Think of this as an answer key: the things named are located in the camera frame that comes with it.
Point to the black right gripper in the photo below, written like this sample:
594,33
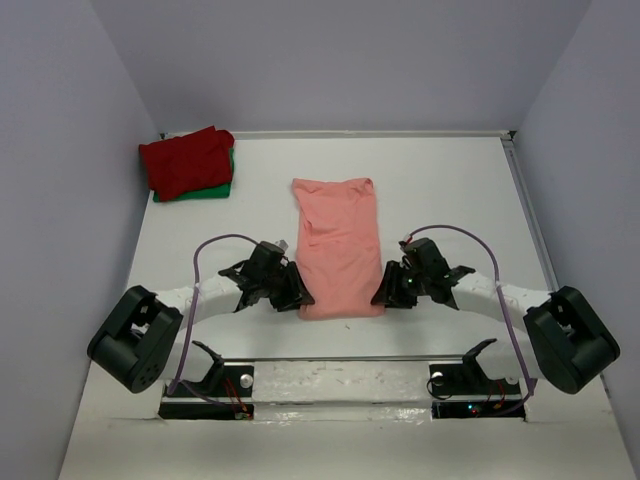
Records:
389,293

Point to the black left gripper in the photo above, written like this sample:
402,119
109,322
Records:
295,293

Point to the salmon pink t-shirt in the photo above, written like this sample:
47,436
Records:
338,250

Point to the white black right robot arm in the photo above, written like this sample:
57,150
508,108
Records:
567,343

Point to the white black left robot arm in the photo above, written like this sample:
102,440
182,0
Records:
147,337

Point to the folded green t-shirt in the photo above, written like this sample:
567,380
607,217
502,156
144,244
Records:
218,192

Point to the folded dark red t-shirt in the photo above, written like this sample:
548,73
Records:
187,163

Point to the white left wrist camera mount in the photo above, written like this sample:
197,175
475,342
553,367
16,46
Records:
282,244

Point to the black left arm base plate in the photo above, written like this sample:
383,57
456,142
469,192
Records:
230,399

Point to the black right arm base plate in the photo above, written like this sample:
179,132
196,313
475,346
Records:
459,392

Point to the aluminium table edge rail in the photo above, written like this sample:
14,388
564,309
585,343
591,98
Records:
526,276

